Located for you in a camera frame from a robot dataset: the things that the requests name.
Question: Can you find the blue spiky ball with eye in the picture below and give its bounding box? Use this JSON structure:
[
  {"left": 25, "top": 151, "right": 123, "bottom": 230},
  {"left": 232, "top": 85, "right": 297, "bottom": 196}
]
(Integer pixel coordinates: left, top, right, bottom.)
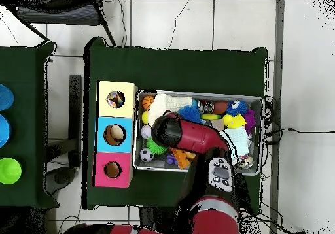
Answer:
[{"left": 224, "top": 99, "right": 249, "bottom": 117}]

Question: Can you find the yellow cheese wedge toy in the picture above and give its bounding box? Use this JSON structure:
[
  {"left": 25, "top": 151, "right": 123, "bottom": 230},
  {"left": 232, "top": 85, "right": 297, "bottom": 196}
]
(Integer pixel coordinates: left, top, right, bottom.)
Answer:
[{"left": 222, "top": 112, "right": 247, "bottom": 129}]

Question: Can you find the grey and black chair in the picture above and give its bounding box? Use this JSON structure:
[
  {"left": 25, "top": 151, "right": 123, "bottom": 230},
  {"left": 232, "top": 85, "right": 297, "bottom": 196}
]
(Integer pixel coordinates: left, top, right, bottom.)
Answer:
[{"left": 5, "top": 0, "right": 117, "bottom": 46}]

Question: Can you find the large blue spiky ball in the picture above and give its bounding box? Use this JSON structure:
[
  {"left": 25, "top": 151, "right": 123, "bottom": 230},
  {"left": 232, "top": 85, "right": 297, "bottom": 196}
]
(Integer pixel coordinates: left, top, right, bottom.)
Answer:
[{"left": 179, "top": 99, "right": 203, "bottom": 125}]

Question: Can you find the purple spiky toy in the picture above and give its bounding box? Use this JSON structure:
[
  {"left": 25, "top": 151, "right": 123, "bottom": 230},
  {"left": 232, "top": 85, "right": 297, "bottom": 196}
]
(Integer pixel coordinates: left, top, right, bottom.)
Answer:
[{"left": 243, "top": 109, "right": 257, "bottom": 135}]

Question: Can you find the small orange basketball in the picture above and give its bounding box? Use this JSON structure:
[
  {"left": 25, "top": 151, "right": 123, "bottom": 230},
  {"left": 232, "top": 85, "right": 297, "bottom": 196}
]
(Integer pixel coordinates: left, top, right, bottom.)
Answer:
[{"left": 141, "top": 95, "right": 155, "bottom": 111}]

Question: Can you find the mint green waffle cloth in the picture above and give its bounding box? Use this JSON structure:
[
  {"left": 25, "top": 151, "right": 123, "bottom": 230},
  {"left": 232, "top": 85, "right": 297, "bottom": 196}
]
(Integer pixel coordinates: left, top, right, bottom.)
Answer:
[{"left": 223, "top": 125, "right": 252, "bottom": 158}]

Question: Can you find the plain wooden block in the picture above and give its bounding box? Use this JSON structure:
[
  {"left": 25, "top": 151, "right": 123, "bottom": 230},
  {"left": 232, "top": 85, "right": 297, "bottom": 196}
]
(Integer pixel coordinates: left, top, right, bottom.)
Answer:
[{"left": 211, "top": 118, "right": 225, "bottom": 131}]

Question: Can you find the black upright panel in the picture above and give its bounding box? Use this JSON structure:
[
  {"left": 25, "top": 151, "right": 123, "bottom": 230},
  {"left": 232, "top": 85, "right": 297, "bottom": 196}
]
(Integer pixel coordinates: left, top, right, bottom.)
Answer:
[{"left": 69, "top": 74, "right": 82, "bottom": 167}]

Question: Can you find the colourful patterned cloth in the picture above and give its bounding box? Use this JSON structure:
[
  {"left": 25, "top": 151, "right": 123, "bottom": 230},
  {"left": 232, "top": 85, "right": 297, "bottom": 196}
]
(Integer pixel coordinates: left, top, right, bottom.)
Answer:
[{"left": 107, "top": 90, "right": 126, "bottom": 109}]

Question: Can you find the thin black looped cable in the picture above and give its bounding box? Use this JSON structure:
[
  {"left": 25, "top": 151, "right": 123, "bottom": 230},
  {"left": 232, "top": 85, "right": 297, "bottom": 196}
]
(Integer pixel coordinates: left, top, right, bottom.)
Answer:
[{"left": 56, "top": 205, "right": 82, "bottom": 234}]

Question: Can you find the small soccer ball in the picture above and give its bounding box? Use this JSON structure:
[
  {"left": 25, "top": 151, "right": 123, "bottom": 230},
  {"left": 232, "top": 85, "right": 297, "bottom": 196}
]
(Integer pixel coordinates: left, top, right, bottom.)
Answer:
[{"left": 139, "top": 148, "right": 155, "bottom": 163}]

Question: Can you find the dark green table cloth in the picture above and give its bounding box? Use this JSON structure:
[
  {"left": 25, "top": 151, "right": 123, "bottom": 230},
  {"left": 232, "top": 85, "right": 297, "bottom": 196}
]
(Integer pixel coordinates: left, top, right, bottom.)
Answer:
[
  {"left": 0, "top": 41, "right": 60, "bottom": 209},
  {"left": 83, "top": 36, "right": 268, "bottom": 214}
]

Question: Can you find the cream white waffle cloth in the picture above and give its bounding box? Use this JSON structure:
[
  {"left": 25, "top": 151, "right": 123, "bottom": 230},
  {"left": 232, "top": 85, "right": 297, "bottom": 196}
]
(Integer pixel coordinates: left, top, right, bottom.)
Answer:
[{"left": 147, "top": 93, "right": 193, "bottom": 126}]

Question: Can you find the shallow clear mesh bin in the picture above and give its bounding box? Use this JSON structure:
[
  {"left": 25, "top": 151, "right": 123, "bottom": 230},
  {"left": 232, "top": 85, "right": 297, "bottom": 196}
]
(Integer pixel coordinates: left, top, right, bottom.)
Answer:
[{"left": 132, "top": 89, "right": 264, "bottom": 176}]

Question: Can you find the dark grey rounded base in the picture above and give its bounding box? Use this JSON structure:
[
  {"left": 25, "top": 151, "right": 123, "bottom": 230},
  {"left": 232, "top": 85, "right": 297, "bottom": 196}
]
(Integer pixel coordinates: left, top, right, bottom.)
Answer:
[{"left": 43, "top": 166, "right": 77, "bottom": 196}]

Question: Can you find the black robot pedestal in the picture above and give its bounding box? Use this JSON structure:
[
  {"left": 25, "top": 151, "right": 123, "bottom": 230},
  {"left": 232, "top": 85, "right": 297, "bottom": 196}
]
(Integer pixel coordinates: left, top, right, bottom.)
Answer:
[{"left": 138, "top": 206, "right": 184, "bottom": 234}]

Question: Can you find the black cable with plug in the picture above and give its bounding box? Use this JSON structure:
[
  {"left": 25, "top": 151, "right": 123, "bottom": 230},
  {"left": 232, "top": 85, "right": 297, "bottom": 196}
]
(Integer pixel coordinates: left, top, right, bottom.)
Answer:
[{"left": 262, "top": 95, "right": 335, "bottom": 147}]

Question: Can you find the wooden box with three holes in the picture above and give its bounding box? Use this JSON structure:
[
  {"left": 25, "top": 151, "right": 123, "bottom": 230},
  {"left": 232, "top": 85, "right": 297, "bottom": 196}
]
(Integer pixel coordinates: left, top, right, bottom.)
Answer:
[{"left": 92, "top": 80, "right": 139, "bottom": 188}]

